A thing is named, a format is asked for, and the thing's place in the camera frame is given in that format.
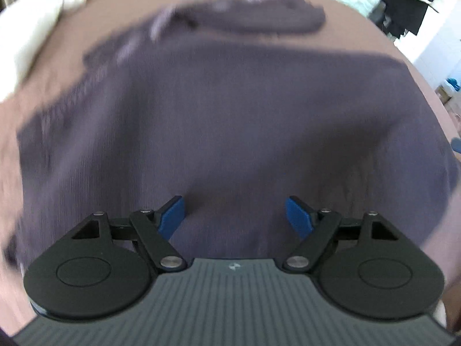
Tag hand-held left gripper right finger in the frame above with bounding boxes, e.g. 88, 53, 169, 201
283, 195, 400, 272

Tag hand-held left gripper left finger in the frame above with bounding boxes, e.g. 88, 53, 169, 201
71, 195, 187, 272

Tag dark brown knit sweater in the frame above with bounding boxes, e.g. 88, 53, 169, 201
7, 0, 460, 271

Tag cream white fleece garment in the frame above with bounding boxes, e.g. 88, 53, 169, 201
0, 0, 90, 94

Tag black garment with white trim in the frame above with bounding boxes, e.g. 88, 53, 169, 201
382, 0, 445, 38

